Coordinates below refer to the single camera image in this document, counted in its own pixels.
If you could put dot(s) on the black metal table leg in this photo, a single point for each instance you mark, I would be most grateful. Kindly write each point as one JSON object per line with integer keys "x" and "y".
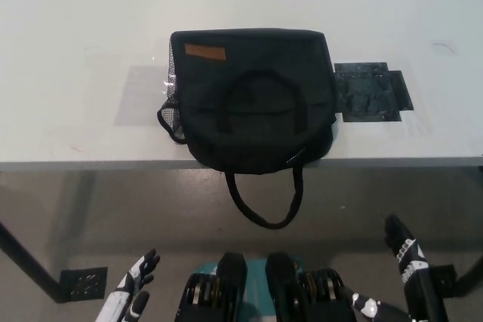
{"x": 473, "y": 265}
{"x": 26, "y": 258}

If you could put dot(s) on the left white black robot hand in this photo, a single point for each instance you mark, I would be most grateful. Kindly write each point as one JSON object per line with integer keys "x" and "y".
{"x": 124, "y": 299}

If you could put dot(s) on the black soft travel bag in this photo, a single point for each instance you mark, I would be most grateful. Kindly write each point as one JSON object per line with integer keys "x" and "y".
{"x": 256, "y": 103}

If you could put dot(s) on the clear grey tape patch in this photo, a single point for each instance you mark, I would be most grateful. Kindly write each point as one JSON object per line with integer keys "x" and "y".
{"x": 143, "y": 95}

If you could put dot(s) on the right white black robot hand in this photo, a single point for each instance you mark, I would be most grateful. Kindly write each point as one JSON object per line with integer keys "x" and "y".
{"x": 415, "y": 284}

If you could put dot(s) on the black tape patch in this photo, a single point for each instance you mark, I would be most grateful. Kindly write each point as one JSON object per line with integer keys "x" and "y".
{"x": 366, "y": 92}

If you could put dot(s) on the black perforated foot plate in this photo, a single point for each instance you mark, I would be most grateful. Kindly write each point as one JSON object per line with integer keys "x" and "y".
{"x": 443, "y": 276}
{"x": 85, "y": 284}

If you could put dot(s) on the black teal robot torso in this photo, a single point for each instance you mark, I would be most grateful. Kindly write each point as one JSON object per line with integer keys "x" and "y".
{"x": 234, "y": 276}

